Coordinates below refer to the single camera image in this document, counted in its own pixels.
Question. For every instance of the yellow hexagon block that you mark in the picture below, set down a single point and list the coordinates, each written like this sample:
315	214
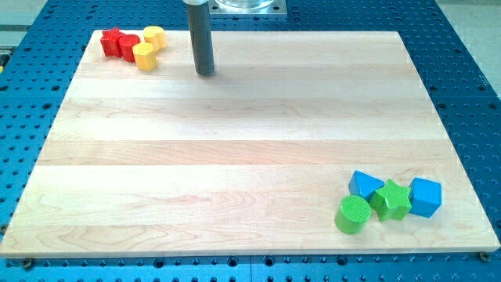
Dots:
155	35

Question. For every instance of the wooden board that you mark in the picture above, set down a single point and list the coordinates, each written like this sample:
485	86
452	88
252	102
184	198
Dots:
253	160

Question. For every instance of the blue triangle block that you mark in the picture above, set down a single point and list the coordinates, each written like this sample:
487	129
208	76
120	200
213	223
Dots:
364	185

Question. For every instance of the green cylinder block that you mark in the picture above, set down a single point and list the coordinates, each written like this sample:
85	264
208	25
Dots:
352	215

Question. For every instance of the yellow heart block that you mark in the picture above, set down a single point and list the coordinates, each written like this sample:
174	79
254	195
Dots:
145	56

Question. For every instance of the green star block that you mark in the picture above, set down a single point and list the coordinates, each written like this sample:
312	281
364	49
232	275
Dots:
391	201

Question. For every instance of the red cylinder block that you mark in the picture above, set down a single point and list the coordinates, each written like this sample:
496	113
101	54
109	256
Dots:
126	43

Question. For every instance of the red star block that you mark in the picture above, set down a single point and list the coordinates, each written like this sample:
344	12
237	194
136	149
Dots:
109	42

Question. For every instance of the blue cube block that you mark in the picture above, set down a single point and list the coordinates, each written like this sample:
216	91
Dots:
425	197

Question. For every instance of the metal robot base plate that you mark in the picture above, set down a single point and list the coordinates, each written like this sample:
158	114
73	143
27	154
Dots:
248	8

